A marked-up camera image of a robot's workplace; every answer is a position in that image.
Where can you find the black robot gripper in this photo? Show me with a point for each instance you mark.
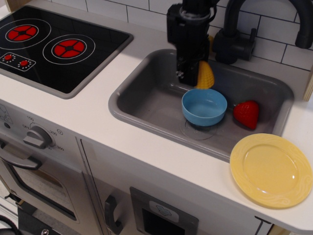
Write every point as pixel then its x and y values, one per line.
pixel 187 30

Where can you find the yellow toy corn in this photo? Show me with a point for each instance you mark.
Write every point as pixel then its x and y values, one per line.
pixel 206 78

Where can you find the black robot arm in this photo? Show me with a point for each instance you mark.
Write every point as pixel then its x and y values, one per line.
pixel 187 29

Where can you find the blue plastic bowl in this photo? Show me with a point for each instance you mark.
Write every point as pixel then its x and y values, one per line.
pixel 203 107

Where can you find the grey toy sink basin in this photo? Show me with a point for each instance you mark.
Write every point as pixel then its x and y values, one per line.
pixel 150 98

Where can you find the yellow toy potato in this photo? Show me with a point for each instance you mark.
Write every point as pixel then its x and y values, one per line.
pixel 211 41

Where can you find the black toy faucet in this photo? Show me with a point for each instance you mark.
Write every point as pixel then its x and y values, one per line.
pixel 229 45

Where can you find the red toy strawberry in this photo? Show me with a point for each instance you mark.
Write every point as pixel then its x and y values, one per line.
pixel 247 113

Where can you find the black toy stovetop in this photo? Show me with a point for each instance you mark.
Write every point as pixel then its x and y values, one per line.
pixel 55 53

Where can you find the yellow plastic plate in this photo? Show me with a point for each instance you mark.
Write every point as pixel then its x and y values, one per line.
pixel 271 171

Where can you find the grey dishwasher panel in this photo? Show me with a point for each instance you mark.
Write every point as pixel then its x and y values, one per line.
pixel 155 217

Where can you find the grey oven knob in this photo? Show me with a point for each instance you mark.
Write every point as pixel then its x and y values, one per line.
pixel 37 137

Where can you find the toy oven door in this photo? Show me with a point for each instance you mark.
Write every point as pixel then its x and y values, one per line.
pixel 38 188

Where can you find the grey cabinet door handle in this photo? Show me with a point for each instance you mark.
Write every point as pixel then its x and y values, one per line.
pixel 114 226

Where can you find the grey oven door handle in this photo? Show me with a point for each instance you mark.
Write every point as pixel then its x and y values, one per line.
pixel 29 163

